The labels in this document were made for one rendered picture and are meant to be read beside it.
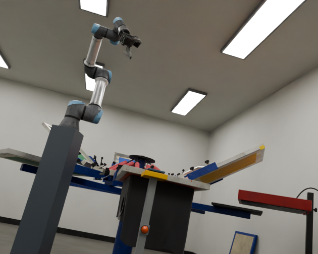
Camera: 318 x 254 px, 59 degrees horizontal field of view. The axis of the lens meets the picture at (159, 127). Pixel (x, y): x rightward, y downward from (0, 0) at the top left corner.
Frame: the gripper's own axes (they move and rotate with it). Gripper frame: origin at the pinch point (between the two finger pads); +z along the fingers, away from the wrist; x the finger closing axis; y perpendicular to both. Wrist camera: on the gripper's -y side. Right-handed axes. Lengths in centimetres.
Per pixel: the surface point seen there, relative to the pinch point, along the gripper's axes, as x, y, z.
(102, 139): -356, -242, -206
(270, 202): -38, -129, 112
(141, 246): -44, 21, 114
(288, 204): -28, -135, 121
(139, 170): -39, 5, 72
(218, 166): -54, -109, 63
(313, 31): 81, -214, -25
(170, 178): -33, -11, 83
